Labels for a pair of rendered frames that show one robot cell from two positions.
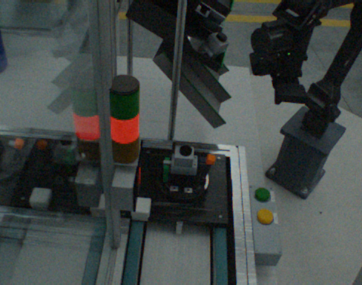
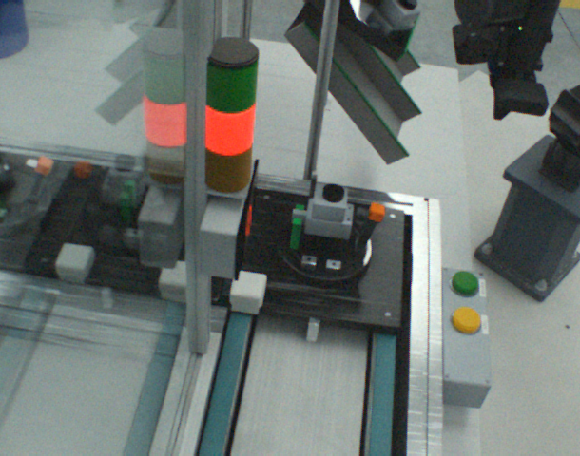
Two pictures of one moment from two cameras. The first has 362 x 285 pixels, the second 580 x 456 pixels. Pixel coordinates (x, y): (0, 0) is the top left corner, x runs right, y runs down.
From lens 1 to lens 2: 9 cm
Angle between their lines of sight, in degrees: 3
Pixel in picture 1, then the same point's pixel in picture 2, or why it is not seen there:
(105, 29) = not seen: outside the picture
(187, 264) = (322, 393)
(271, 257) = (472, 391)
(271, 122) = (492, 166)
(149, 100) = (275, 114)
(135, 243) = (234, 349)
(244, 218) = (430, 321)
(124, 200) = (221, 258)
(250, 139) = (452, 192)
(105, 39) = not seen: outside the picture
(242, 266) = (420, 401)
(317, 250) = (555, 389)
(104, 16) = not seen: outside the picture
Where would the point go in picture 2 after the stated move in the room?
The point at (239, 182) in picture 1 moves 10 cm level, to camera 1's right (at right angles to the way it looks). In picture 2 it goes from (425, 259) to (488, 270)
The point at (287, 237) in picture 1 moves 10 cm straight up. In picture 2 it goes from (504, 363) to (524, 324)
